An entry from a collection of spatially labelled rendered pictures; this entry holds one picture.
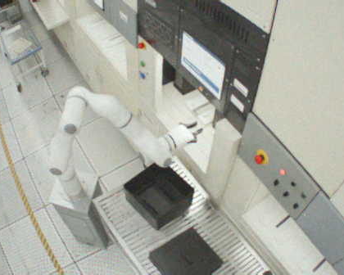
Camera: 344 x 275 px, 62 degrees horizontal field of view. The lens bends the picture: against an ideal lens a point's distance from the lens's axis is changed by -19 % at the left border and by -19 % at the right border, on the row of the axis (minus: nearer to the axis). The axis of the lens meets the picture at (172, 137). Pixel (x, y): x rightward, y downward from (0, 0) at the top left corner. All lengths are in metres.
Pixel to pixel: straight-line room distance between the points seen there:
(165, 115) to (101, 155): 1.07
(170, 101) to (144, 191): 0.63
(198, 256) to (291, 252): 0.54
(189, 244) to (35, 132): 2.18
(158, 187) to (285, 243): 0.84
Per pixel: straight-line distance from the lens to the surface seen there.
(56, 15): 3.60
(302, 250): 1.91
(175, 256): 1.75
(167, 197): 1.99
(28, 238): 2.90
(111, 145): 3.15
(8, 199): 3.14
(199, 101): 2.25
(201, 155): 2.03
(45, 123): 3.49
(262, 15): 1.09
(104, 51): 2.77
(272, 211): 1.92
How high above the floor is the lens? 2.54
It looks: 53 degrees down
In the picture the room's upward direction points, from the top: 3 degrees clockwise
